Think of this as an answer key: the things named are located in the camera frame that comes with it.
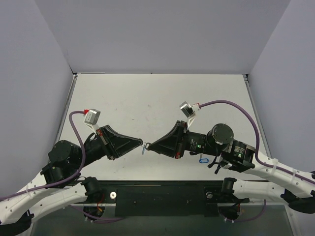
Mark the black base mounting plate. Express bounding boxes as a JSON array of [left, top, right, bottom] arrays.
[[99, 180, 249, 217]]

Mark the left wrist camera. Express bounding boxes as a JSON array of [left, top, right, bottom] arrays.
[[83, 109, 101, 133]]

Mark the aluminium frame rail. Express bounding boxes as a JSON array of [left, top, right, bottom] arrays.
[[243, 74, 299, 236]]

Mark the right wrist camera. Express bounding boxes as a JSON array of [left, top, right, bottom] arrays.
[[180, 101, 200, 130]]

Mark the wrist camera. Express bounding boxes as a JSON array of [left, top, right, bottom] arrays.
[[83, 109, 101, 133], [180, 101, 200, 130]]

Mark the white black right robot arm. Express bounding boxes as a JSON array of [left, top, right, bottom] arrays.
[[145, 121, 315, 214]]

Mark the blue key tag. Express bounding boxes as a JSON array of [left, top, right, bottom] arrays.
[[199, 158, 210, 164], [142, 144, 146, 155]]

